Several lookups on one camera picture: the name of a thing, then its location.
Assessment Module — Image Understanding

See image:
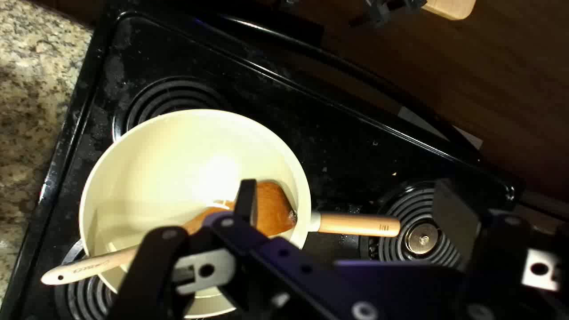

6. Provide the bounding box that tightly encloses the wooden spatula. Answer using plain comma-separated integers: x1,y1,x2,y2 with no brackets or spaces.
39,179,299,288

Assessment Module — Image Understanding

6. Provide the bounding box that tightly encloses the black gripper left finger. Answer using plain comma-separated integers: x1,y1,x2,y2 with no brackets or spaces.
109,177,381,320

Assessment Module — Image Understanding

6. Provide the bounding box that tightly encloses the white frying pan wooden handle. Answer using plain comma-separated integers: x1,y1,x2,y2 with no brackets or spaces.
77,106,402,318

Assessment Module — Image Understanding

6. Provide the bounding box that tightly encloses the black electric stove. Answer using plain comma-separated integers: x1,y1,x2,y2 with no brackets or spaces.
0,0,569,320

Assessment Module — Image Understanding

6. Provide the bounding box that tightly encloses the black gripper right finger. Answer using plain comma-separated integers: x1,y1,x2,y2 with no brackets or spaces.
432,177,569,320

